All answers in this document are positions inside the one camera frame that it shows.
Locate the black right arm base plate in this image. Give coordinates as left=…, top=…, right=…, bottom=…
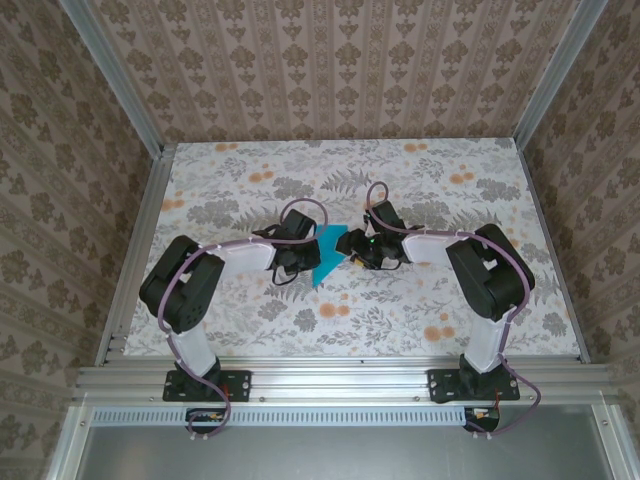
left=427, top=368, right=521, bottom=404

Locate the aluminium mounting rail beam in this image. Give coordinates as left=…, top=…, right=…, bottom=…
left=74, top=363, right=619, bottom=404

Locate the aluminium side rail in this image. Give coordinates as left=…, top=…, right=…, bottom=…
left=94, top=144, right=176, bottom=369
left=514, top=142, right=591, bottom=364

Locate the aluminium frame post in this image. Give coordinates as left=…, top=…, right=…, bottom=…
left=514, top=0, right=609, bottom=146
left=59, top=0, right=166, bottom=156

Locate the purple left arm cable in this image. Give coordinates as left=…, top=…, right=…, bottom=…
left=157, top=198, right=330, bottom=444

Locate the slotted grey cable duct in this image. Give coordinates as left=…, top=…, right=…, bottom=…
left=92, top=405, right=471, bottom=427

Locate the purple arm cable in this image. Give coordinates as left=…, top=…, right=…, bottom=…
left=157, top=198, right=330, bottom=444
left=366, top=180, right=544, bottom=441

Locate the floral patterned table mat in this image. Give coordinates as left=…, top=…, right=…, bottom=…
left=122, top=140, right=584, bottom=359

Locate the small black wiring box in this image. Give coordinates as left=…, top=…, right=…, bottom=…
left=463, top=405, right=502, bottom=434

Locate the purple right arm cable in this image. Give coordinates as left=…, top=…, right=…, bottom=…
left=366, top=180, right=544, bottom=441

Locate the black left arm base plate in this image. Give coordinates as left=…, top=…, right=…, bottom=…
left=163, top=368, right=252, bottom=403

